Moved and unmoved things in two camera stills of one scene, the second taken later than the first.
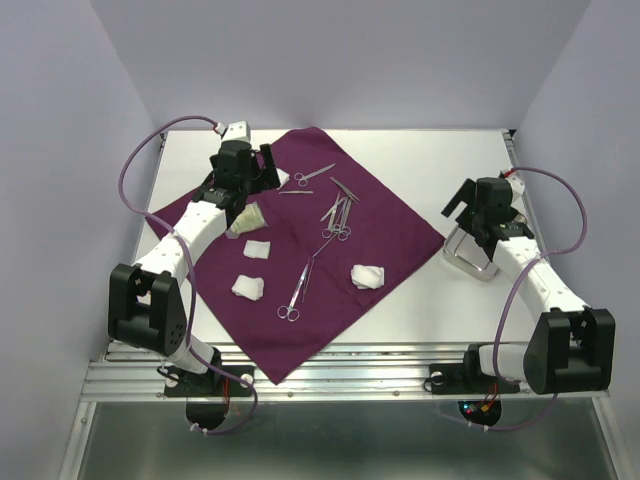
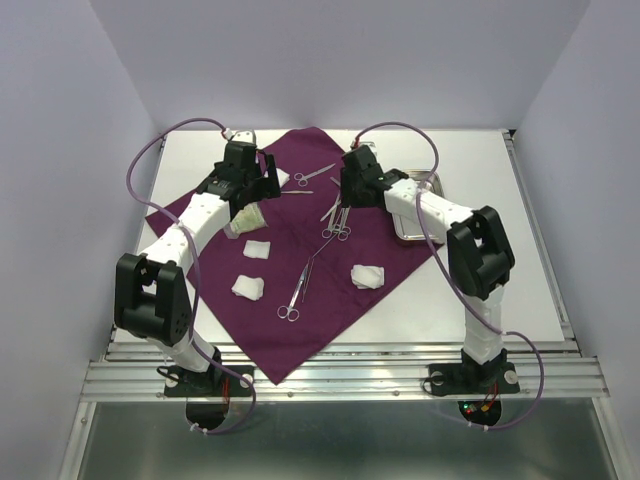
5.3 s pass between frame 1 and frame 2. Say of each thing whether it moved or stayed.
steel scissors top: stayed
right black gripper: moved
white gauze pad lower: stayed
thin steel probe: stayed
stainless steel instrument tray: moved
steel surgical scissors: stayed
